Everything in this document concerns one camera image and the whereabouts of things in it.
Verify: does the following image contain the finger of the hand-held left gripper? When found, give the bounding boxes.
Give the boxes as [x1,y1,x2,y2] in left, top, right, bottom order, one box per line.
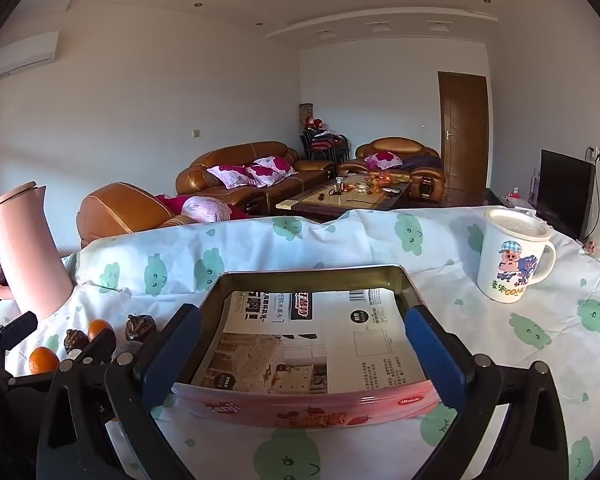
[0,311,38,351]
[72,329,117,368]

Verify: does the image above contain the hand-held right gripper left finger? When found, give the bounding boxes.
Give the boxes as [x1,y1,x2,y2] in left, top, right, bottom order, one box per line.
[37,302,203,480]

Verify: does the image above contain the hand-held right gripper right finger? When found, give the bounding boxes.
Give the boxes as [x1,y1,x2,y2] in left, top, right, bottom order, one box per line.
[404,305,571,480]

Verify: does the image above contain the dark brown water chestnut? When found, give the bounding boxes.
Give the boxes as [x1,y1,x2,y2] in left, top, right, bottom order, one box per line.
[64,329,91,353]

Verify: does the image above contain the brown chocolate cupcake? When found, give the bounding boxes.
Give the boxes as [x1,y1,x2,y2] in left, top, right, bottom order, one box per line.
[125,314,157,343]

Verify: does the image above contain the pink tin box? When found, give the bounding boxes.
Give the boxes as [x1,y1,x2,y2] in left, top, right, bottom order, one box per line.
[172,263,443,430]

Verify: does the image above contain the cloud print tablecloth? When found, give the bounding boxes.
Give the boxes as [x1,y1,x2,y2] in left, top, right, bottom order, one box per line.
[0,205,600,480]

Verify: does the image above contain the pink kettle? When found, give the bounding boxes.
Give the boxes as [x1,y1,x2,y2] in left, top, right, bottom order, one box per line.
[0,181,76,320]

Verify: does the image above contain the white pig print mug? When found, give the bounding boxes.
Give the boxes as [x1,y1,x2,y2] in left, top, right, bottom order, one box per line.
[476,208,557,304]

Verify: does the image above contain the printed paper sheet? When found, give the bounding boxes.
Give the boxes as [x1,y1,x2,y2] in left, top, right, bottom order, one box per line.
[190,290,427,395]

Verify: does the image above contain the pale pink pillow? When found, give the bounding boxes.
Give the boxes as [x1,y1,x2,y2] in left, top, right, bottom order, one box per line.
[182,196,231,223]

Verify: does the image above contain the brown leather armchair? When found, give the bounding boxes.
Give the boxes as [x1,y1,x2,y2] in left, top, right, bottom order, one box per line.
[337,136,446,206]

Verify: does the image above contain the pile of fruit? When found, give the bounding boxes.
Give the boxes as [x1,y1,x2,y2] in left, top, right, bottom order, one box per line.
[365,172,397,193]

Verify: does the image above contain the wooden coffee table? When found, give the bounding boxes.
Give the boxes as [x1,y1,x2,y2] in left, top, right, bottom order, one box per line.
[275,176,412,223]

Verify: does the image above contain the white magenta floral pillow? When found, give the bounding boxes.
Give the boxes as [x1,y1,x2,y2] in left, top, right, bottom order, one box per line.
[247,156,298,187]
[207,164,255,190]
[364,150,403,171]

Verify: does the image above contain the purple blanket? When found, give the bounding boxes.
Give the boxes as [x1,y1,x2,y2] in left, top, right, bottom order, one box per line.
[402,155,443,171]

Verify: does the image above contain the long brown leather sofa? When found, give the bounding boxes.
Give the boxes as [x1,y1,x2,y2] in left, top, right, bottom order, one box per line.
[175,141,338,211]

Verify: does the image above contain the black television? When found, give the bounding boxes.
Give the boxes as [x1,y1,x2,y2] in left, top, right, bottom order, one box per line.
[536,149,596,241]

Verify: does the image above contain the brown wooden door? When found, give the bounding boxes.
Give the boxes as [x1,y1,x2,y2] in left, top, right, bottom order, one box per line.
[437,71,490,196]

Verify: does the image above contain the stacked black chairs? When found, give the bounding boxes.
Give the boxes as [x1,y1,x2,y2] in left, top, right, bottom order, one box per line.
[300,127,351,163]

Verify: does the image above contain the white air conditioner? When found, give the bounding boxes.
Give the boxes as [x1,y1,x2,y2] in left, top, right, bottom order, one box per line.
[0,30,61,81]

